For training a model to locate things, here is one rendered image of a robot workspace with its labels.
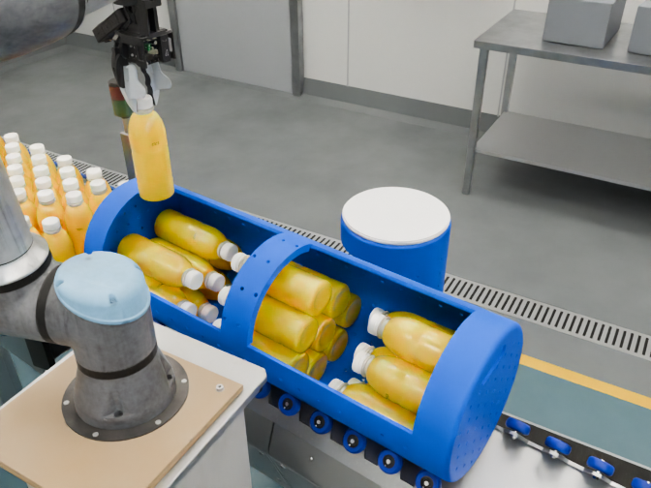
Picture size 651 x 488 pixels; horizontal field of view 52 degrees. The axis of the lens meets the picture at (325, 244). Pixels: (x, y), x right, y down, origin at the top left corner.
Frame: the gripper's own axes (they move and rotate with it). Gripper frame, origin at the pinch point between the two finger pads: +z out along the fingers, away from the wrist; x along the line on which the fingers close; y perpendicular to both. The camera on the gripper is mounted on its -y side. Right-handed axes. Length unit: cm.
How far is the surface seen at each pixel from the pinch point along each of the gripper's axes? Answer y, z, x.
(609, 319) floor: 67, 143, 182
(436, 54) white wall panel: -103, 91, 327
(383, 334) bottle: 57, 28, -2
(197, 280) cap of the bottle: 13.9, 33.9, -4.1
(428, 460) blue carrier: 72, 38, -13
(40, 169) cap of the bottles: -55, 33, 6
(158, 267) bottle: 6.2, 32.2, -7.3
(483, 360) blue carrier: 75, 23, -4
